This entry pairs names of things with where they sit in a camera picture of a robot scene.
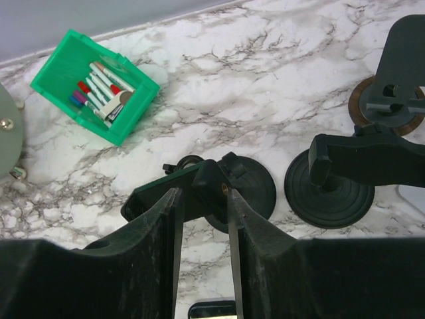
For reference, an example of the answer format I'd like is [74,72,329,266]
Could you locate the white markers in bin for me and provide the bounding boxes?
[69,61,135,128]

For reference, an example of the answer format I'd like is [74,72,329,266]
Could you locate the cream cylindrical drum device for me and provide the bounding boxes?
[0,84,27,180]

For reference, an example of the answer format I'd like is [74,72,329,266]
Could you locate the black round base phone stand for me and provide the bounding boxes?
[284,124,424,229]

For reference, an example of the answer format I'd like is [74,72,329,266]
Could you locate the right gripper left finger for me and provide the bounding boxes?
[1,189,183,318]

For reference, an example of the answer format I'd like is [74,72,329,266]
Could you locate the green plastic bin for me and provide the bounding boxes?
[31,30,160,146]

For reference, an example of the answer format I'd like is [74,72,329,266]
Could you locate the phone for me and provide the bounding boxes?
[188,300,237,319]

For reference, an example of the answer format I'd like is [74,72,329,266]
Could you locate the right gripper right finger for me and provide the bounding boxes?
[228,190,424,318]

